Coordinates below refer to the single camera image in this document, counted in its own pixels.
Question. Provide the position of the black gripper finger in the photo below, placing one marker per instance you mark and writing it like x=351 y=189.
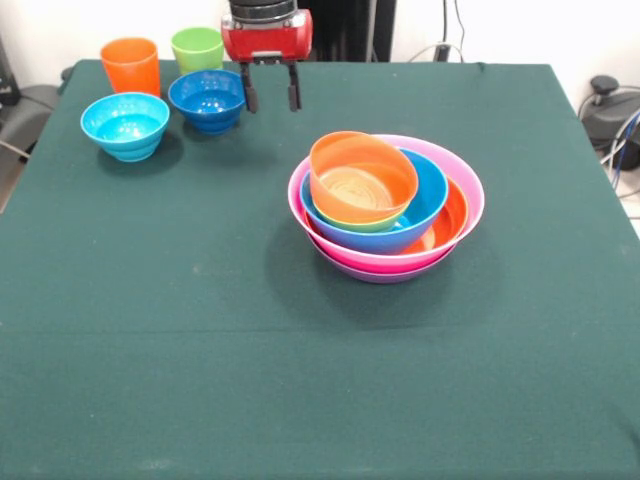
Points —
x=294 y=92
x=250 y=92

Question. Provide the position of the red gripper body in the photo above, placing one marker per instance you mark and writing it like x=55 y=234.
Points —
x=267 y=42

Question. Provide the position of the dark blue small bowl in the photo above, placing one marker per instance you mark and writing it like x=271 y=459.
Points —
x=207 y=100

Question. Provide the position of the green plastic cup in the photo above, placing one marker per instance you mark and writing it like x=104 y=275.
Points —
x=197 y=50

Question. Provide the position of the orange small bowl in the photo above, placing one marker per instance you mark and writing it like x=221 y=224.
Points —
x=350 y=155

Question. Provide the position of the orange plastic cup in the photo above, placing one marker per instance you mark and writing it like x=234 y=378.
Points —
x=131 y=67

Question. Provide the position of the light blue small bowl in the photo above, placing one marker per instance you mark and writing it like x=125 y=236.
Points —
x=125 y=130

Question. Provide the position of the green small bowl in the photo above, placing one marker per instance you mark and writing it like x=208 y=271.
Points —
x=370 y=227

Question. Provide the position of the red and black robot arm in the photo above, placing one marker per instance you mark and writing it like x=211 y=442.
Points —
x=262 y=9

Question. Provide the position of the black power plug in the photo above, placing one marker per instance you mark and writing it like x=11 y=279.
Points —
x=442 y=51

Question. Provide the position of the blue medium bowl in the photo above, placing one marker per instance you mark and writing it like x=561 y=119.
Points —
x=430 y=185

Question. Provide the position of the pink large bowl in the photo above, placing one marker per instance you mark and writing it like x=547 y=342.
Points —
x=372 y=261

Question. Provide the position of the orange medium bowl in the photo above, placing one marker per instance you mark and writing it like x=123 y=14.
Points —
x=447 y=230

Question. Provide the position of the black floor stand base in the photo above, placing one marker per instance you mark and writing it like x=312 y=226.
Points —
x=610 y=115
x=25 y=115

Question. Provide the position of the dark green tablecloth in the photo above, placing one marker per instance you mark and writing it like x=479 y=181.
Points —
x=100 y=400

